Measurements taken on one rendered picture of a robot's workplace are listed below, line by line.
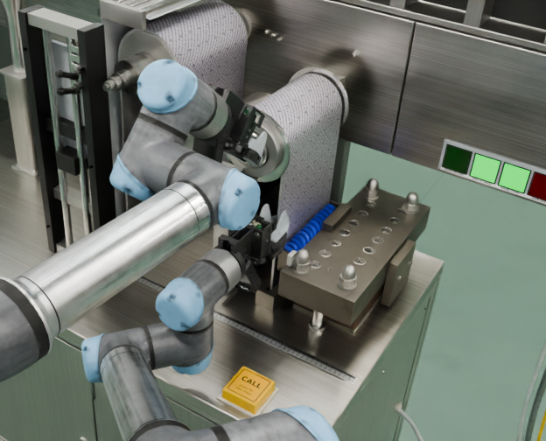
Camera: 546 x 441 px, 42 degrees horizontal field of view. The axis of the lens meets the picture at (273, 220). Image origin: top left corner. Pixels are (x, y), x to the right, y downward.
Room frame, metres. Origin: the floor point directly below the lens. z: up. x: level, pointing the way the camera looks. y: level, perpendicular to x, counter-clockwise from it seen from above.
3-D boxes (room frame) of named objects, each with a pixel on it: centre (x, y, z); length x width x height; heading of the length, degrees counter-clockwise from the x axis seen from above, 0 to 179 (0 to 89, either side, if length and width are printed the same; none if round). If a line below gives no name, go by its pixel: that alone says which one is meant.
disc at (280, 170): (1.18, 0.05, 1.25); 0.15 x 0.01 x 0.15; 62
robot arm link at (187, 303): (0.90, 0.12, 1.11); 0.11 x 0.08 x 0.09; 152
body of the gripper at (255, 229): (1.04, 0.05, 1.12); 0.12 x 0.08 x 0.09; 152
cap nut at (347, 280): (1.07, -0.15, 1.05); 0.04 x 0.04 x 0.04
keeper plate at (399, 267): (1.20, -0.28, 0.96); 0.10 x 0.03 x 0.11; 152
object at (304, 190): (1.25, -0.06, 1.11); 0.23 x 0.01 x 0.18; 152
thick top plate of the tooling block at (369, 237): (1.23, -0.19, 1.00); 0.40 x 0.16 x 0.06; 152
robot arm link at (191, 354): (0.90, 0.14, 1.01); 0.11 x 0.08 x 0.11; 114
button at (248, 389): (0.89, 0.02, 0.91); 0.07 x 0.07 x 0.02; 62
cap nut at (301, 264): (1.10, -0.06, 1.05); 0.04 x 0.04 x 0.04
